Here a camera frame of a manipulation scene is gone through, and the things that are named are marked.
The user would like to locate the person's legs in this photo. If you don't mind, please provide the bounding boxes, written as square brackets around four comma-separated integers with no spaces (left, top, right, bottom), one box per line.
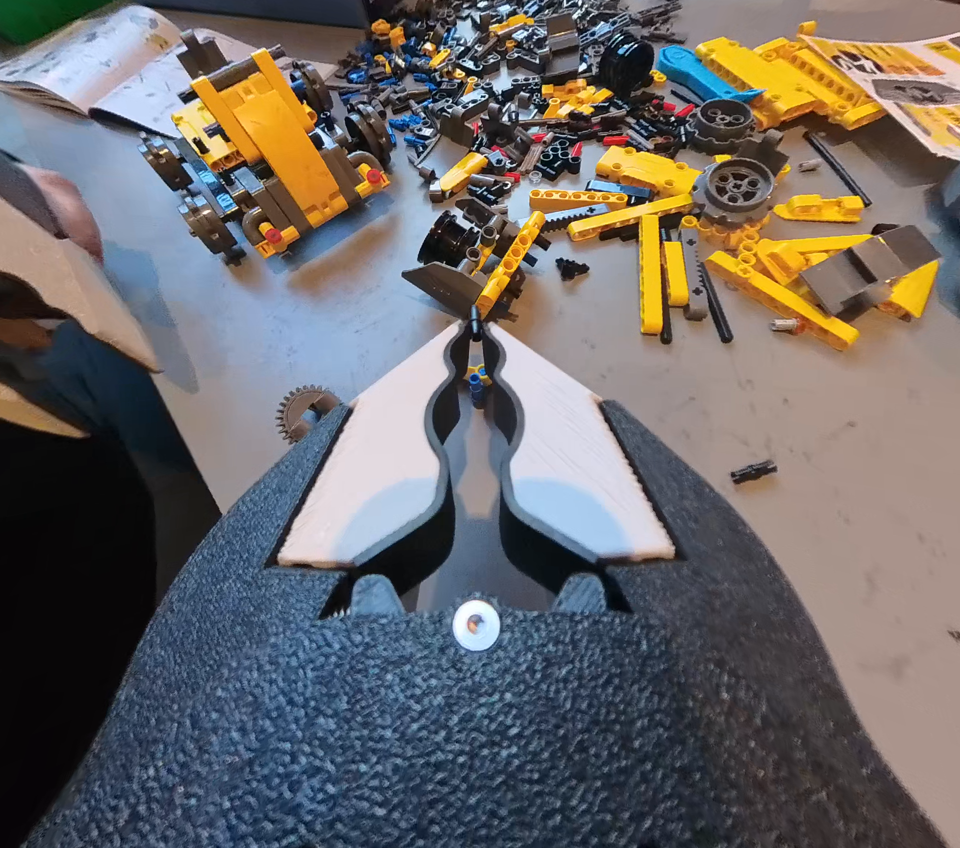
[0,323,222,601]

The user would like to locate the black wheel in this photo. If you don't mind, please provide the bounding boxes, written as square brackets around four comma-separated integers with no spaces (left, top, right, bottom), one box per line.
[600,30,657,95]

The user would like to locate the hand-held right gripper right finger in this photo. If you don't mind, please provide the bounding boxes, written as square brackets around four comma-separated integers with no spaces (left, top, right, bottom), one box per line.
[483,323,678,564]

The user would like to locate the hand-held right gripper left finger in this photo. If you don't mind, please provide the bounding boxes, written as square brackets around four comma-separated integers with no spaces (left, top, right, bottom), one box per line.
[277,321,471,570]

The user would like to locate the grey wheel hub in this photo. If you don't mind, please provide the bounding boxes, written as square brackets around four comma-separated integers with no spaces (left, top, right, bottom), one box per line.
[693,158,777,226]
[686,98,759,155]

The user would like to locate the yellow grey wheel assembly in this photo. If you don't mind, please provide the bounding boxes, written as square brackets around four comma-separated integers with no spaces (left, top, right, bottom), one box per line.
[401,199,549,324]

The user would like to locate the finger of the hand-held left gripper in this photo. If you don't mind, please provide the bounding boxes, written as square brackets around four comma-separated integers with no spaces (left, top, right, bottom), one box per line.
[0,194,164,374]
[0,381,93,440]

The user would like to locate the grey battery box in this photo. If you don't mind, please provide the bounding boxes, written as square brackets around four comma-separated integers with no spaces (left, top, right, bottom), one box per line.
[926,173,960,249]

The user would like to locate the yellow sticker sheet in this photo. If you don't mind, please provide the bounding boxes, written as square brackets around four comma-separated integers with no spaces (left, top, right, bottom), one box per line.
[798,34,960,160]

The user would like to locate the blue brick separator tool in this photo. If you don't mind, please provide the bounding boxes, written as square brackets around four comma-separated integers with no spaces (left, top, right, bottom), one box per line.
[656,45,766,106]

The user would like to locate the person's left hand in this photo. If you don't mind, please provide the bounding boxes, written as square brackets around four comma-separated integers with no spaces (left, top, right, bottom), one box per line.
[33,167,105,265]

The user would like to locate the dark gear rack piece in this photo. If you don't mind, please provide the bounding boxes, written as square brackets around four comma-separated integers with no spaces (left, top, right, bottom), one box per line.
[540,206,601,234]

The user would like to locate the instruction booklet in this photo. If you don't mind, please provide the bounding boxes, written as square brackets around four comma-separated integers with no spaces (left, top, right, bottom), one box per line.
[0,4,339,140]

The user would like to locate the pile of yellow beams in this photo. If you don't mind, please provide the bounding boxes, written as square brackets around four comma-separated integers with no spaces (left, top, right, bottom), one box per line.
[438,23,942,350]

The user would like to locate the yellow toy brick car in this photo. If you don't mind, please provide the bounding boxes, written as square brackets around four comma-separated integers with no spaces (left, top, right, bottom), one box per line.
[138,30,395,264]

